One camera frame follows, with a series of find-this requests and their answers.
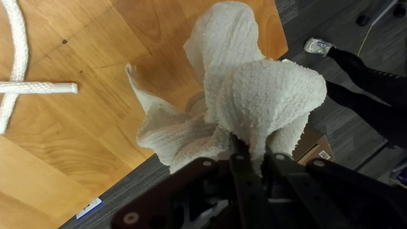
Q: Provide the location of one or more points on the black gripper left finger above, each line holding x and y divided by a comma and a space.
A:
252, 191

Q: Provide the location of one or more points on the small cardboard box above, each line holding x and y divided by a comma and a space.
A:
315, 151

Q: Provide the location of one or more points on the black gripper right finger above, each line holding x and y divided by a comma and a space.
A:
296, 199

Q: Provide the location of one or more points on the white terry towel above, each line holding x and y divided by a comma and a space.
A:
258, 93

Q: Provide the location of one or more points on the white plate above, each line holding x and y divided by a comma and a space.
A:
19, 51

